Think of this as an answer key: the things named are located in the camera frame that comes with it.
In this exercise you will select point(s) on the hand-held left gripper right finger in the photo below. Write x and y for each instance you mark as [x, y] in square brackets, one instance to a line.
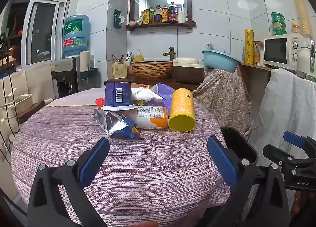
[221, 160]

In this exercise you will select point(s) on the white tissue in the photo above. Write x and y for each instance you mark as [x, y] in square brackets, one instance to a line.
[145, 94]

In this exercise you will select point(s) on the glass jar wooden lid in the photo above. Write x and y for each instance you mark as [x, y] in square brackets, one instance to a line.
[258, 54]

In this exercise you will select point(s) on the white microwave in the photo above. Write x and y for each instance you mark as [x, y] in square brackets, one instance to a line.
[275, 50]

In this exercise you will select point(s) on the orange lid jar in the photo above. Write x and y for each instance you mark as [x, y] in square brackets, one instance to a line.
[295, 28]

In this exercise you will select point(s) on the dark sauce bottle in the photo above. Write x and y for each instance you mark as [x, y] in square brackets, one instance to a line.
[172, 13]

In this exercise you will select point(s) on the green wall holder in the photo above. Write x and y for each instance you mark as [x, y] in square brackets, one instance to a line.
[118, 19]

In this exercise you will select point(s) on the sliding window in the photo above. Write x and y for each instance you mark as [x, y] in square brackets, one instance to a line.
[42, 29]

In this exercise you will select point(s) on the yellow packet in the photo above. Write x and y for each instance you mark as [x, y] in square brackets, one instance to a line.
[145, 18]

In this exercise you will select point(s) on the woven basket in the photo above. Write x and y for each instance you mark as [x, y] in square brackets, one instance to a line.
[151, 70]

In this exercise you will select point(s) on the blue water jug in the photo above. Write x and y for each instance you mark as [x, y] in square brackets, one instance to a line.
[76, 34]

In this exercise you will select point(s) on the paper cup tube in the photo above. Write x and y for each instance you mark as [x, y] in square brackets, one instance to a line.
[84, 61]

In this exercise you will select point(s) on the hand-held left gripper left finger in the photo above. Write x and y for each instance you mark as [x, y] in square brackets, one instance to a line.
[95, 160]

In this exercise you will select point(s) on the red mesh scrap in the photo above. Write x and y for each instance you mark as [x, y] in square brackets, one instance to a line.
[100, 102]

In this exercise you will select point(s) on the white bottle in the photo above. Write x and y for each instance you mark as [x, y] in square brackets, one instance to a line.
[182, 15]

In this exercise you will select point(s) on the white cloth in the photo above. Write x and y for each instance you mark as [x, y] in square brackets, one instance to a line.
[284, 103]

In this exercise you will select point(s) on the wooden framed mirror shelf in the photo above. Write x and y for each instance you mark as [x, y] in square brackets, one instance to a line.
[130, 7]

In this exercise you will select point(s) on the brass faucet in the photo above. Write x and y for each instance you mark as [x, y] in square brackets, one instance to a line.
[172, 54]

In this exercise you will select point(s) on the wooden cabinet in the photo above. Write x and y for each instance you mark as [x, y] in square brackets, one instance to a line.
[254, 86]

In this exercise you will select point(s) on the pink small item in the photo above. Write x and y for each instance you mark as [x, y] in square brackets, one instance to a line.
[133, 22]

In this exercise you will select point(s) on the tall beige cup stack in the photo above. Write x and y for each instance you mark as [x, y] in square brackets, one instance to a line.
[300, 7]

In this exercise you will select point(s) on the person's right forearm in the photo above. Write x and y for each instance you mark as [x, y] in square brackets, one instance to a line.
[305, 204]

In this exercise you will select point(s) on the purple packet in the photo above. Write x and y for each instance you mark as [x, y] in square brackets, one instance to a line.
[164, 91]

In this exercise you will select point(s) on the stack of green cups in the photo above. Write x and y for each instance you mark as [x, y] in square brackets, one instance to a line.
[278, 23]

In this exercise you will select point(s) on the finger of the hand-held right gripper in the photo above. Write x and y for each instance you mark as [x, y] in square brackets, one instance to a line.
[292, 138]
[274, 154]

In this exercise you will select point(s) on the light blue basin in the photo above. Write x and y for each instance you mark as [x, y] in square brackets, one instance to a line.
[217, 60]

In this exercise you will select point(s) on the stack of white pots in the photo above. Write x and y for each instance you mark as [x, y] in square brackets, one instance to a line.
[17, 103]

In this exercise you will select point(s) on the orange white packet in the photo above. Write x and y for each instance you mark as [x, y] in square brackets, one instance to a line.
[150, 117]

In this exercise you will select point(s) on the lavender cloth yellow trim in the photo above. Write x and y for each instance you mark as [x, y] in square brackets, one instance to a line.
[76, 97]

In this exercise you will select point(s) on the yellow can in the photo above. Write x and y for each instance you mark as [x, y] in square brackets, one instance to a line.
[181, 103]

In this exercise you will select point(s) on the green bottle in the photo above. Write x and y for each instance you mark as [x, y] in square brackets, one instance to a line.
[151, 17]

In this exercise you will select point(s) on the yellow roll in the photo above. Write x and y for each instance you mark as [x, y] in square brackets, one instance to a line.
[249, 46]

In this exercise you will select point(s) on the beige chopstick holder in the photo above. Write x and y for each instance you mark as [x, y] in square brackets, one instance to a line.
[119, 70]

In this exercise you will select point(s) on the purple plastic cup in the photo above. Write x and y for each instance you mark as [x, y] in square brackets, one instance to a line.
[118, 94]

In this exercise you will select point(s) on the paisley cloth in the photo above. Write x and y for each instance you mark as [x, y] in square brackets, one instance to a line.
[222, 93]

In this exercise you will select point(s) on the brown pot white lid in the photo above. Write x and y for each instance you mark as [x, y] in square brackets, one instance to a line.
[187, 73]

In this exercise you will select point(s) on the yellow soap bottle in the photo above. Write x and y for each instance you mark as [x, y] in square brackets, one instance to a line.
[139, 57]

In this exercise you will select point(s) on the silver blue snack bag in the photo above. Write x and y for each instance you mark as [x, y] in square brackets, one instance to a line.
[111, 123]

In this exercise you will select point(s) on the dark brown trash bin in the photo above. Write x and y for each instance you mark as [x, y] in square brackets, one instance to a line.
[237, 140]

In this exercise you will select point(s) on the white steel kettle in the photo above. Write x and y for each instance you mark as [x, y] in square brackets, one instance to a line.
[305, 59]

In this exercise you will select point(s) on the yellow label bottle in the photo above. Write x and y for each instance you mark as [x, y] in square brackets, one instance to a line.
[165, 14]

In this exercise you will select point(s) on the water dispenser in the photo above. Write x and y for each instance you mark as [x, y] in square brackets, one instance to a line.
[65, 73]

